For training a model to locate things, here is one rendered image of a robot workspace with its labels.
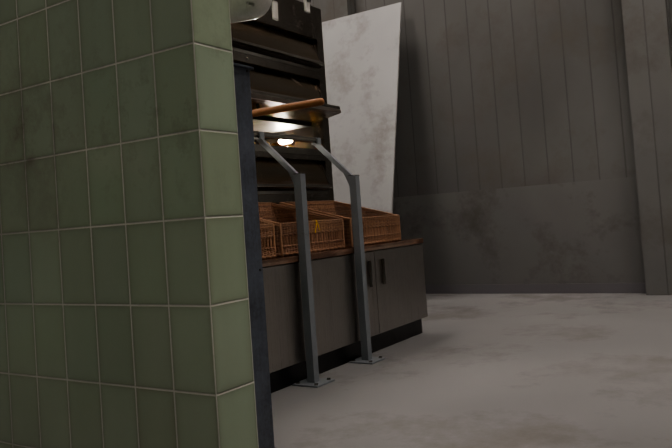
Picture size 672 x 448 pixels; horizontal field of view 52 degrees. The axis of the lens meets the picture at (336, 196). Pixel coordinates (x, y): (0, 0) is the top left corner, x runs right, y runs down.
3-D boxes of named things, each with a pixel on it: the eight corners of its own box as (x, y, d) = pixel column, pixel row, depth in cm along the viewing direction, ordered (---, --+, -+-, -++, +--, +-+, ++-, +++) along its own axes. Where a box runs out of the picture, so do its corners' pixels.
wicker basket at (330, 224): (203, 260, 338) (199, 203, 339) (273, 251, 386) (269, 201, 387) (282, 256, 313) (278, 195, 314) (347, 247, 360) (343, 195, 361)
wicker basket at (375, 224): (280, 250, 392) (277, 201, 393) (335, 243, 439) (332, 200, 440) (352, 247, 365) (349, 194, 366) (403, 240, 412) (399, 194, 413)
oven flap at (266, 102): (106, 72, 283) (76, 89, 293) (341, 112, 433) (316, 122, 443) (105, 67, 283) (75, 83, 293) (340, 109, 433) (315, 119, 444)
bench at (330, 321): (5, 445, 250) (-3, 284, 252) (354, 330, 453) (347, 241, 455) (108, 466, 220) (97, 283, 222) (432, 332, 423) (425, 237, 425)
